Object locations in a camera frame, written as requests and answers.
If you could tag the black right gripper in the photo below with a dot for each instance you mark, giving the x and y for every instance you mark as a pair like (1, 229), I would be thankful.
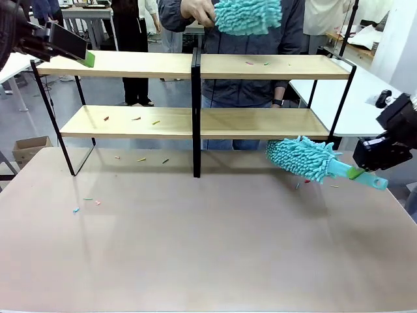
(399, 115)

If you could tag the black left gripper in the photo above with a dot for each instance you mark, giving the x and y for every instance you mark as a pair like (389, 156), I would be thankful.
(16, 32)

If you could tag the teal chenille duster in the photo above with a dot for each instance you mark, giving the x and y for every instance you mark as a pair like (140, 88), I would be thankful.
(299, 156)
(247, 16)

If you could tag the person's left forearm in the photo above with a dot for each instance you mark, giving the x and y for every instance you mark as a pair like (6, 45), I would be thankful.
(281, 93)

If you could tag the person's right hand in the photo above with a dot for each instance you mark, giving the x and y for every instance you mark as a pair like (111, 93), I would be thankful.
(197, 9)

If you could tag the grey metal table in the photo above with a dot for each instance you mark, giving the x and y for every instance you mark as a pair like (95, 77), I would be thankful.
(88, 13)

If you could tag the person in blue jacket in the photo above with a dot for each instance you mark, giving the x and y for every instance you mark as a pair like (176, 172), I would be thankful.
(45, 8)

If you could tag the light wooden shelf board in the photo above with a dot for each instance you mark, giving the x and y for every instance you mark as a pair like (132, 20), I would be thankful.
(309, 69)
(97, 128)
(260, 124)
(114, 63)

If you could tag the large white table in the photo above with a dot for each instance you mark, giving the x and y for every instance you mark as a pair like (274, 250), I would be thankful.
(358, 98)

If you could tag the white table with grey leg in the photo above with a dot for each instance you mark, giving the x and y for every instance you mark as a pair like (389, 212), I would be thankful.
(13, 68)

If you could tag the person in black clothes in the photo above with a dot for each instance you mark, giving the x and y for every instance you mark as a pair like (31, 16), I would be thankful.
(130, 26)

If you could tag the person in light grey trousers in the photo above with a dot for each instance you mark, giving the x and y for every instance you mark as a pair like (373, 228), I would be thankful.
(171, 42)

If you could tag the wooden workbench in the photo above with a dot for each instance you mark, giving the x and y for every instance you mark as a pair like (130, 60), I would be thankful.
(358, 49)

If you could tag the brown cardboard box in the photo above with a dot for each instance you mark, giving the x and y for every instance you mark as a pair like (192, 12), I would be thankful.
(31, 151)

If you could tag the black wristwatch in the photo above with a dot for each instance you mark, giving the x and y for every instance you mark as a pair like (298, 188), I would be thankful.
(277, 103)

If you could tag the small yellow-green paper scrap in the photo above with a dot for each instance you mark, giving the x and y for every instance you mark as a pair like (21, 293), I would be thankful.
(156, 122)

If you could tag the white paper sheet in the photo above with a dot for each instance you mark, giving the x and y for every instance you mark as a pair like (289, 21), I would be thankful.
(366, 36)

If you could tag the thin black stand pole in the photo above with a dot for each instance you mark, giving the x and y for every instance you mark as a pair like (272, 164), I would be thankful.
(348, 29)

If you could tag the person in white coat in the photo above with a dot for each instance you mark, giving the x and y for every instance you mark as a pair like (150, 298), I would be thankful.
(322, 16)

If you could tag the person in grey jacket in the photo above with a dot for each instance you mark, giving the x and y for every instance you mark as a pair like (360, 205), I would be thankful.
(241, 91)

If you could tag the wooden two-tier shelf rack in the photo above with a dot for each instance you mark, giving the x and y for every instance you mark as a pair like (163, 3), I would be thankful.
(196, 146)

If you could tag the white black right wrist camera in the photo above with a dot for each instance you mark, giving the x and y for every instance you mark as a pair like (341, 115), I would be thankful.
(384, 98)

